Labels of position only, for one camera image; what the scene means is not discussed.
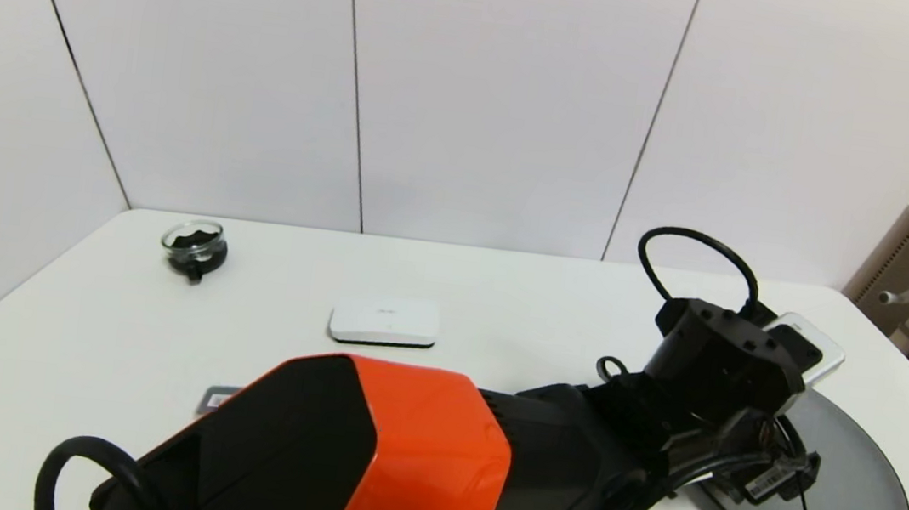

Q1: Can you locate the thin black wrist cable loop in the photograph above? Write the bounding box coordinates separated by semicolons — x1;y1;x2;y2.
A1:
631;223;768;321

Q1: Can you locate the gray case with barcode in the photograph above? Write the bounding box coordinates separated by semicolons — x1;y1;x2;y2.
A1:
196;382;245;422

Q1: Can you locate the white flat box device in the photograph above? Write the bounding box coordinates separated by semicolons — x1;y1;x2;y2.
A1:
326;289;444;354

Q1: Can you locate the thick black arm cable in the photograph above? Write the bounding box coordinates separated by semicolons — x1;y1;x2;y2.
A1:
31;430;181;510

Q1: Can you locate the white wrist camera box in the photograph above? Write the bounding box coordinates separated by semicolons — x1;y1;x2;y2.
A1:
755;309;850;393

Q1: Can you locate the gray round plate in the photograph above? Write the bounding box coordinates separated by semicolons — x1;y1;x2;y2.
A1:
682;373;909;510

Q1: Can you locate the glass bowl with black contents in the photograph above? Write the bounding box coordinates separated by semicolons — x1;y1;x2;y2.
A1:
156;214;232;288

